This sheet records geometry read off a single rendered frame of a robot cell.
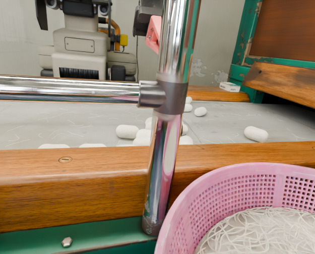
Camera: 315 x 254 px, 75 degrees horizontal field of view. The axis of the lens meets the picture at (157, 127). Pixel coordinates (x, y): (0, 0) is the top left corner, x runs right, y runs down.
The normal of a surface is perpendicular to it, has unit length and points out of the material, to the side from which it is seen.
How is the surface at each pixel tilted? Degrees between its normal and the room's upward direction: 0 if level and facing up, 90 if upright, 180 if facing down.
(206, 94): 45
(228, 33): 90
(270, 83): 67
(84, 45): 98
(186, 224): 72
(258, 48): 90
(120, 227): 0
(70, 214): 90
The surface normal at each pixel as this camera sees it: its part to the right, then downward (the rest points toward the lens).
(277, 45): -0.96, 0.00
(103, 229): 0.10, -0.93
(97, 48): 0.15, 0.51
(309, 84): -0.84, -0.38
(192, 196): 0.81, 0.04
